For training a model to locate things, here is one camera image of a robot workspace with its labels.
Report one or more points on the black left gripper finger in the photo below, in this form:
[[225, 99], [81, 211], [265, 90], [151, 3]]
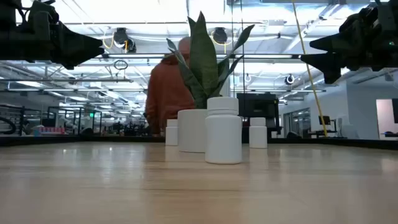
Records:
[[77, 48]]

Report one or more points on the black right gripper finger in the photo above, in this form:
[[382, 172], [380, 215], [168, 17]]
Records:
[[335, 43], [329, 63]]

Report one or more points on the white pill bottle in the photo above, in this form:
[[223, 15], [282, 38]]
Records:
[[258, 135], [171, 135], [223, 137]]

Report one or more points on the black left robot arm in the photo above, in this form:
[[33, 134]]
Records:
[[6, 14]]

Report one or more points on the yellow slanted pole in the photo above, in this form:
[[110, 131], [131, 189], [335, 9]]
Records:
[[316, 102]]

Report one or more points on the small black desk monitor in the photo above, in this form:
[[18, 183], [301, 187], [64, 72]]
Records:
[[325, 120]]

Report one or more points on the long ceiling light bar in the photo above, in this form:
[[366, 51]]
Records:
[[140, 56]]

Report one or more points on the black monitor cart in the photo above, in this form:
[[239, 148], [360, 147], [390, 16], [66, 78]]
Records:
[[258, 105]]

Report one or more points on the row of red boxes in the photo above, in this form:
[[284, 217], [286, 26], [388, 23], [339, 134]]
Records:
[[51, 130]]

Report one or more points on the person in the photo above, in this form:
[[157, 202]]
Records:
[[164, 93]]

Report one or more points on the green snake plant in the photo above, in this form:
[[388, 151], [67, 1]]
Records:
[[202, 62]]

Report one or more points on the white round plant pot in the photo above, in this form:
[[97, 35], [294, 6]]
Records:
[[191, 130]]

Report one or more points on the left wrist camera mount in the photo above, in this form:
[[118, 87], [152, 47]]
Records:
[[42, 18]]

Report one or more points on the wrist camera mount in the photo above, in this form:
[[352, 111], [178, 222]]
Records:
[[42, 18], [360, 21]]

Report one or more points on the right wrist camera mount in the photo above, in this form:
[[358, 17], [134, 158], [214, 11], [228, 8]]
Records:
[[360, 21]]

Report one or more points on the dark wall screen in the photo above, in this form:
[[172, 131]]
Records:
[[395, 110]]

